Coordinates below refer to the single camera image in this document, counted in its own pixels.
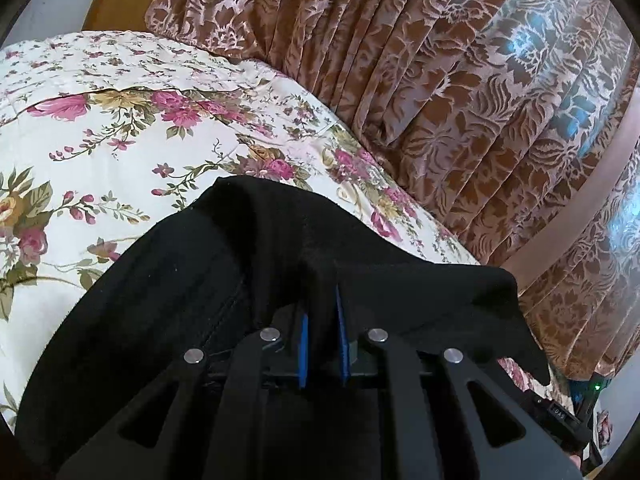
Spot floral bed sheet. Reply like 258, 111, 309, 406
0, 31, 576, 433

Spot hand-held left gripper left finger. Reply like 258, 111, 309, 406
55, 309, 311, 480

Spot black pants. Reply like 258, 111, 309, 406
15, 175, 551, 480

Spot brown floral curtain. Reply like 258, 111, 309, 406
145, 0, 640, 381

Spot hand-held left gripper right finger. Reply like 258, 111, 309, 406
335, 285, 584, 480

